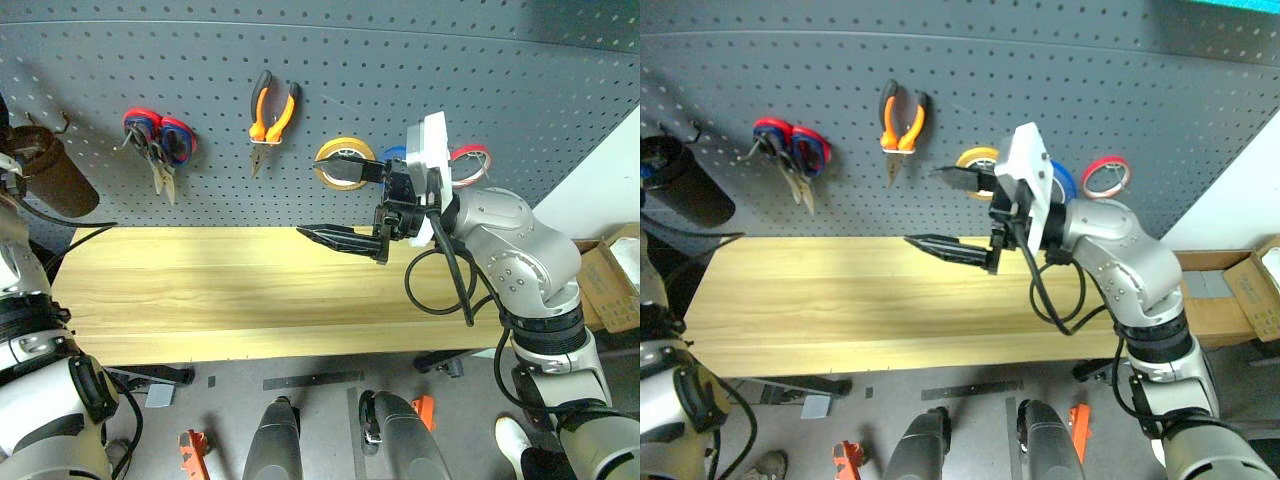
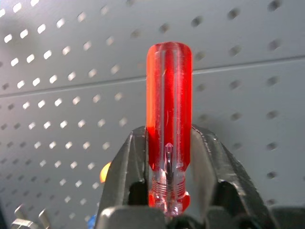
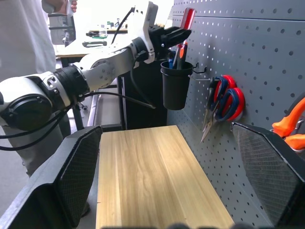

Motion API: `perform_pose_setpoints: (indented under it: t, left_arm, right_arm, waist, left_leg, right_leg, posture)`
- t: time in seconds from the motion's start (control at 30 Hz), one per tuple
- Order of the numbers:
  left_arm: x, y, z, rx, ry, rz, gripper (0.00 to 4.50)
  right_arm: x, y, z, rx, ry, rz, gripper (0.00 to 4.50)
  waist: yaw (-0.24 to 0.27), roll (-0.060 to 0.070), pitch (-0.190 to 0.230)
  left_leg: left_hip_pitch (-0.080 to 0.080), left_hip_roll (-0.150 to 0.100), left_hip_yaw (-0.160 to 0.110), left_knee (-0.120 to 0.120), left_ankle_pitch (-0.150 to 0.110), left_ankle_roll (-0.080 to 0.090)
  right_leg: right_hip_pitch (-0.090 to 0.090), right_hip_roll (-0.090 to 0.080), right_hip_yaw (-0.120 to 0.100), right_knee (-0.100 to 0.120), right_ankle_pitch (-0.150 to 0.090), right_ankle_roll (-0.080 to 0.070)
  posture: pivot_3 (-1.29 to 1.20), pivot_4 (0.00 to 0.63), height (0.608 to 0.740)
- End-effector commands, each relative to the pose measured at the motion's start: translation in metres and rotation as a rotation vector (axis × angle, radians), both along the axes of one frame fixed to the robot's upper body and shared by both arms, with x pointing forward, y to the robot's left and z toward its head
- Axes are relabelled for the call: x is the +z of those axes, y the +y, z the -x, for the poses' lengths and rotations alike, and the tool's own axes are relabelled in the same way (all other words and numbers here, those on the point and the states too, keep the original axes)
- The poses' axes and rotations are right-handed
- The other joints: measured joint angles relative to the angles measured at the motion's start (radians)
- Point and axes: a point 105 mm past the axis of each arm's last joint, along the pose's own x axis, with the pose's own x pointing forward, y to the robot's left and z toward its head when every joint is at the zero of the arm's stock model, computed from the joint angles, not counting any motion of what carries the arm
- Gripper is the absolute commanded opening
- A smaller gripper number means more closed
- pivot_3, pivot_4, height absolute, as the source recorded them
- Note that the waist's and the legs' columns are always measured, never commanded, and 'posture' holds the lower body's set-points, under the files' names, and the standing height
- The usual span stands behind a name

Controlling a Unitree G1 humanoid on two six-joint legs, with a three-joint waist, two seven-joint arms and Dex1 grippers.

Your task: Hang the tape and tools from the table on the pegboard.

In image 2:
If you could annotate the blue tape roll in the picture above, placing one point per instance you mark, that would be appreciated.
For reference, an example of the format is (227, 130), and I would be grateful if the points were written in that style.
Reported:
(93, 221)

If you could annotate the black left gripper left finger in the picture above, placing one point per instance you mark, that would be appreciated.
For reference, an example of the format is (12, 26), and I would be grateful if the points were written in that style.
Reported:
(128, 167)

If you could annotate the white perforated pegboard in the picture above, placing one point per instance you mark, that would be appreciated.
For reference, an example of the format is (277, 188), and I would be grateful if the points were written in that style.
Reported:
(71, 107)

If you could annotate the silver metal pegboard hook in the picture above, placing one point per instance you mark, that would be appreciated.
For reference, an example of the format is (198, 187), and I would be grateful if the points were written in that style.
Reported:
(22, 223)

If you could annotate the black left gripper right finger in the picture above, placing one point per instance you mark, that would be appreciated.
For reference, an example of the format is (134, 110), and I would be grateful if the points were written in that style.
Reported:
(214, 171)

